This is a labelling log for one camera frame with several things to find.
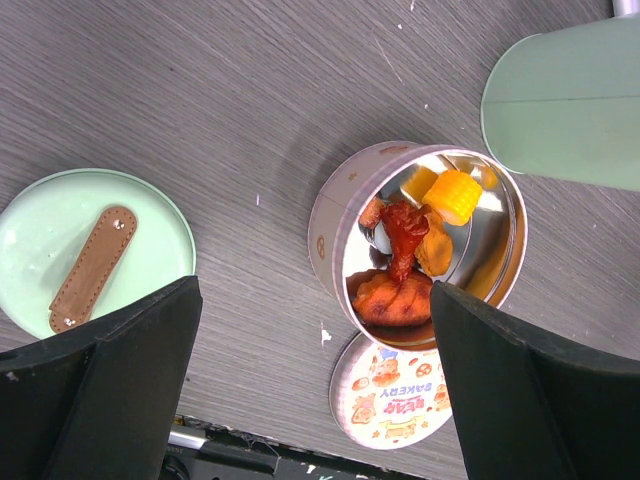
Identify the small round silver cap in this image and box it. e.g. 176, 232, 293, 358
373, 221, 392, 255

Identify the orange roasted food piece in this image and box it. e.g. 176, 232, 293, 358
352, 271, 433, 327

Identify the green canister lid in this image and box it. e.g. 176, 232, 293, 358
1, 168, 196, 339

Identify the tall green canister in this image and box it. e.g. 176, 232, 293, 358
480, 14, 639, 191

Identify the brown sausage slice piece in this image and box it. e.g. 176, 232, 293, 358
358, 196, 385, 229

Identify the orange crinkled food piece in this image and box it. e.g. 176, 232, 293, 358
415, 211, 454, 277

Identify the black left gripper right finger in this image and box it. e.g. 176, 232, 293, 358
431, 282, 639, 479

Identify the round silver tin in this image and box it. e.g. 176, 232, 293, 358
308, 141, 528, 351

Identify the red drumstick food piece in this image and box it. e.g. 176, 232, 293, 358
380, 201, 430, 284

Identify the round bakery tin lid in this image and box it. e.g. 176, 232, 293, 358
329, 334, 452, 450

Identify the yellow corn cob piece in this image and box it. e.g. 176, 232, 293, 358
422, 170, 483, 226

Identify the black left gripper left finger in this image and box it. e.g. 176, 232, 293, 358
1, 276, 203, 479

